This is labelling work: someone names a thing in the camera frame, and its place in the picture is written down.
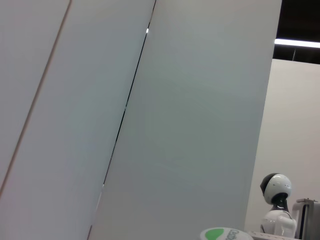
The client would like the ceiling light strip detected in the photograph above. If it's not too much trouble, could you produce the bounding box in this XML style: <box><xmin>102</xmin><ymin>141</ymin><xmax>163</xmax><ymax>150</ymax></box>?
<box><xmin>274</xmin><ymin>38</ymin><xmax>320</xmax><ymax>48</ymax></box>

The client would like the white humanoid robot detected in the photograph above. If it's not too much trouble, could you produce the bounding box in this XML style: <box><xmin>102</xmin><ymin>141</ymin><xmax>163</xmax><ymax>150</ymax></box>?
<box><xmin>259</xmin><ymin>172</ymin><xmax>298</xmax><ymax>238</ymax></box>

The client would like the clear green-label water bottle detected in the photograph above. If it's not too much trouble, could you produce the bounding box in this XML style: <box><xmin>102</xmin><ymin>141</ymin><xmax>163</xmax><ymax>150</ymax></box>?
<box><xmin>199</xmin><ymin>227</ymin><xmax>255</xmax><ymax>240</ymax></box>

